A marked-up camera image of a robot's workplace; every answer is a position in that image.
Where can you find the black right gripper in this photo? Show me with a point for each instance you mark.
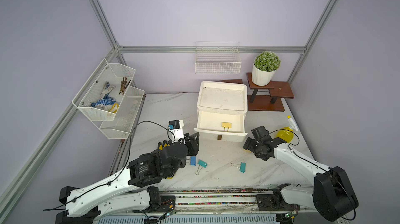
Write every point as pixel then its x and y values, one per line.
pixel 252 141

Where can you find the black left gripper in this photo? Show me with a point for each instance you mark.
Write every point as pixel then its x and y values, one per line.
pixel 192 146

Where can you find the teal binder clip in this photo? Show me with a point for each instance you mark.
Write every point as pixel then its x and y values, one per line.
pixel 241 166
pixel 202 164

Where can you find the white drawer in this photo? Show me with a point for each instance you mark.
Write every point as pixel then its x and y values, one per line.
pixel 221 127

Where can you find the white plastic drawer unit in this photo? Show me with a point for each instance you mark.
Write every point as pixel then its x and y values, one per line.
pixel 223 98

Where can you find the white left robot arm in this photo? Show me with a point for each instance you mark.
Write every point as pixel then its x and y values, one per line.
pixel 132 188

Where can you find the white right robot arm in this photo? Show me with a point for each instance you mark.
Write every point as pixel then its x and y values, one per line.
pixel 331 193

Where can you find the blue binder clip right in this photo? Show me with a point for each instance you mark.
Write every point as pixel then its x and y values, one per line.
pixel 191 160

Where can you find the yellow black work glove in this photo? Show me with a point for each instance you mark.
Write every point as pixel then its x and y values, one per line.
pixel 165 143

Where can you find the yellow spray bottle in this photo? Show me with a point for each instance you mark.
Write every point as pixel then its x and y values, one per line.
pixel 287 133

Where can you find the brown wooden stepped stand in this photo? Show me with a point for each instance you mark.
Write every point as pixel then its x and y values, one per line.
pixel 268 97

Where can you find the green potted plant white pot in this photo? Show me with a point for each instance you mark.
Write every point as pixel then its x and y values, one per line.
pixel 264 67

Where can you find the blue white cloth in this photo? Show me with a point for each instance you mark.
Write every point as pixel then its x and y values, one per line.
pixel 106 102

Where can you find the wooden clothespins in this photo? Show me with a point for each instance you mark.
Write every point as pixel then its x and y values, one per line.
pixel 124 85

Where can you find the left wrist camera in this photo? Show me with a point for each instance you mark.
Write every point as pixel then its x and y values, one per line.
pixel 175 131

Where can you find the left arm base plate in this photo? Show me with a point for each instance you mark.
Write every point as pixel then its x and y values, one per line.
pixel 157 203

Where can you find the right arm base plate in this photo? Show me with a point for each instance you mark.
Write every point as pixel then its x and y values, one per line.
pixel 274 200

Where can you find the white mesh lower wall bin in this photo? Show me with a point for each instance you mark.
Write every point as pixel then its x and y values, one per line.
pixel 123 122

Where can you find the white mesh wall bin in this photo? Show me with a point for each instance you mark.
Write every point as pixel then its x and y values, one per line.
pixel 102 90
pixel 123 122

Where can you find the white mesh upper wall bin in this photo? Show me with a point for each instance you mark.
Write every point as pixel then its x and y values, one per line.
pixel 102 90

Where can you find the white wire wall basket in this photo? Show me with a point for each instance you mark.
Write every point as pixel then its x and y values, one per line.
pixel 220 58

